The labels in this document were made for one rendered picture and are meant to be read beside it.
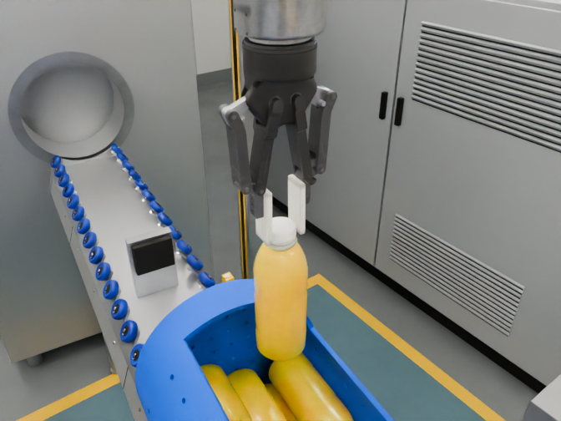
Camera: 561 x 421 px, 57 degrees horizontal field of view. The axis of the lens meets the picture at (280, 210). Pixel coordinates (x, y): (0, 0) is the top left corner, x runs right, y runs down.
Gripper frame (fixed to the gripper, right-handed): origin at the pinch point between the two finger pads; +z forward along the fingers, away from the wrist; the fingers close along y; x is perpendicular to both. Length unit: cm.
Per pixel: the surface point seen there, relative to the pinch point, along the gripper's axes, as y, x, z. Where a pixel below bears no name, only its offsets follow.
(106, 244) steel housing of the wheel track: 11, -76, 47
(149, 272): 6, -50, 41
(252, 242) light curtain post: -26, -63, 52
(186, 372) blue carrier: 14.0, 0.1, 20.1
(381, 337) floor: -98, -81, 140
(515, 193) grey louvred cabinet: -126, -53, 59
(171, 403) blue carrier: 16.7, 1.2, 23.1
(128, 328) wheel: 15, -36, 42
